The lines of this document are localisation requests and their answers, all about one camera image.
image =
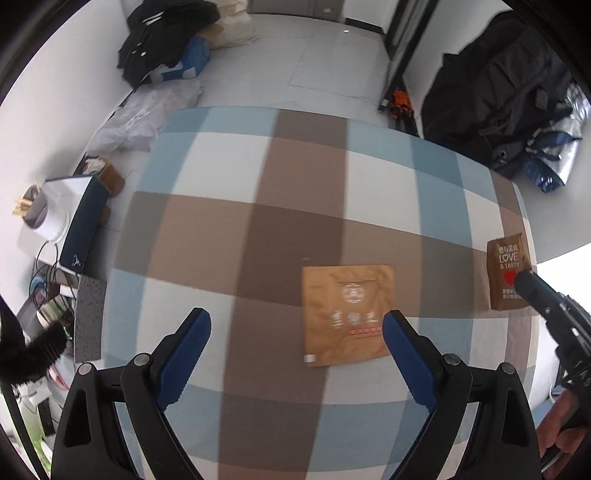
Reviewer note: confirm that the small brown snack packet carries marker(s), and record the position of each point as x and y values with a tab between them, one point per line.
503	277

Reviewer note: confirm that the checked tablecloth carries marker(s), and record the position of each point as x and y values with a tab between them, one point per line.
300	194

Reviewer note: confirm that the beige tote bag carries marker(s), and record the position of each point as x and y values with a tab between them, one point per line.
235	23

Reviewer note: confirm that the white utensil holder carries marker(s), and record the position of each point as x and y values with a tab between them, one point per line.
48	217

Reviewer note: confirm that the blue and white box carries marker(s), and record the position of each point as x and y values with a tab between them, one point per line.
85	230

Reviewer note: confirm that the clear plastic bag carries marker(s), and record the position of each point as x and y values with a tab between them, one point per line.
143	115

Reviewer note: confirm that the pile of black clothes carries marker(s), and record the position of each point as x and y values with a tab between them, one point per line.
157	37

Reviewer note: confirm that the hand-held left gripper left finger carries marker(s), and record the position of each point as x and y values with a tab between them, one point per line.
184	355

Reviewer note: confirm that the large brown paper packet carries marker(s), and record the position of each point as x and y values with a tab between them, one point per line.
346	314

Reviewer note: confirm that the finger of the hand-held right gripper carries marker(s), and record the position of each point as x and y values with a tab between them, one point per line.
535	290

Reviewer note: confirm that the orange black object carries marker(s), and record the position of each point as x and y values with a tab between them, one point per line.
400	104

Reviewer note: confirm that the bundle of wooden chopsticks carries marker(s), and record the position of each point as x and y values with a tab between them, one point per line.
23	206

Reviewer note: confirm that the silver blue folded umbrella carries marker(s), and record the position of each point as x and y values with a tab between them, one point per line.
554	157

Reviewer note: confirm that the person's right hand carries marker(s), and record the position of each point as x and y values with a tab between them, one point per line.
563	424

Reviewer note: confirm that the grey door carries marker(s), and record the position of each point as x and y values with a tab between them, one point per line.
291	5

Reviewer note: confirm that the brown paper bag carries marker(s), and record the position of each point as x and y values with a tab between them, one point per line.
210	32

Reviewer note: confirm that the black fuzzy sleeve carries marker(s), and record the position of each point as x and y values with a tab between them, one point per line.
32	350

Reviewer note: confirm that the small brown cardboard box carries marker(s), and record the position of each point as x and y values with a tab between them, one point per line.
111	177

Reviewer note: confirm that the blue cardboard box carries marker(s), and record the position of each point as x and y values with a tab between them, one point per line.
194	57

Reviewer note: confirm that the black framed glass door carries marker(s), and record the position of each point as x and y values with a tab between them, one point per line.
406	27

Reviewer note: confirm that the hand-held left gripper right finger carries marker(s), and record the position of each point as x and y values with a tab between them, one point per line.
408	355

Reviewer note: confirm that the black backpack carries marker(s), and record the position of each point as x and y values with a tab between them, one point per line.
489	87

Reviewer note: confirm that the grey speckled storage box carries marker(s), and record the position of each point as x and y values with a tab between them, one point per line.
90	323

